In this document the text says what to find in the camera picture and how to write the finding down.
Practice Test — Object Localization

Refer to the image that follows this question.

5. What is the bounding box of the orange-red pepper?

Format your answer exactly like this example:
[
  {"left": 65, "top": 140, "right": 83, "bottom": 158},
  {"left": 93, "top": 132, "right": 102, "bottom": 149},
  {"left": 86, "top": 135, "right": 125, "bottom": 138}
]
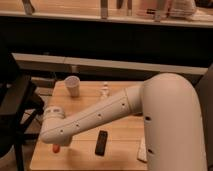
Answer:
[{"left": 52, "top": 144, "right": 60, "bottom": 153}]

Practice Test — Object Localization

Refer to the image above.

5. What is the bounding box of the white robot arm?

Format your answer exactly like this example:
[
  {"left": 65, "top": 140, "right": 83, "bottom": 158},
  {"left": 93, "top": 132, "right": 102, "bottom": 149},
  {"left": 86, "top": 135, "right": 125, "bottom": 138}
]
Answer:
[{"left": 40, "top": 73, "right": 208, "bottom": 171}]

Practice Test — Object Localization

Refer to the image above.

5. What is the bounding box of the small white bottle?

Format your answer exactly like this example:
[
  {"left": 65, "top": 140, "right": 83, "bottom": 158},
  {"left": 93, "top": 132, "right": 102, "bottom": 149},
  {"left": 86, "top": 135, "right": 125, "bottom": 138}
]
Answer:
[{"left": 100, "top": 82, "right": 110, "bottom": 99}]

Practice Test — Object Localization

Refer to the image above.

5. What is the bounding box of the white paper cup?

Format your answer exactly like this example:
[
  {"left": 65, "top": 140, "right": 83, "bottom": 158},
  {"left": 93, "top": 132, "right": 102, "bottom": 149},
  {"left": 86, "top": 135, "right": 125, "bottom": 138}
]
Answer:
[{"left": 64, "top": 76, "right": 80, "bottom": 97}]

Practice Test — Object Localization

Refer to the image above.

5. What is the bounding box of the black rectangular remote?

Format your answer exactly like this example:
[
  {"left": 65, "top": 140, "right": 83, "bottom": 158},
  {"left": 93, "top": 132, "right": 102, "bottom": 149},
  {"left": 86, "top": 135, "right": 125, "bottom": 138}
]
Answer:
[{"left": 95, "top": 130, "right": 108, "bottom": 156}]

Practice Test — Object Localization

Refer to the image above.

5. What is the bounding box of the white crumpled cloth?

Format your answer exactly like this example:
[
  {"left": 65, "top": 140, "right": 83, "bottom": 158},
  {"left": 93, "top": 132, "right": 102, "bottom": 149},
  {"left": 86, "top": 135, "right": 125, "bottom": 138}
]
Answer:
[{"left": 137, "top": 138, "right": 147, "bottom": 163}]

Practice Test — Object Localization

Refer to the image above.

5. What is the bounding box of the black chair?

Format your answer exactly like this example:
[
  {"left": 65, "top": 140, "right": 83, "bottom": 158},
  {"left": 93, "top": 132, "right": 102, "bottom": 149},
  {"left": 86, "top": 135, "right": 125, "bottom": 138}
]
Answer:
[{"left": 0, "top": 52, "right": 44, "bottom": 171}]

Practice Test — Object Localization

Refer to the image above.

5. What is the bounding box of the grey metal rail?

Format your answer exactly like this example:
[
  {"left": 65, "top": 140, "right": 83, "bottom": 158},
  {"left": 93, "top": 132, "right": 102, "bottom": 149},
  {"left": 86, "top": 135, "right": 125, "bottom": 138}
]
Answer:
[{"left": 13, "top": 53, "right": 207, "bottom": 83}]

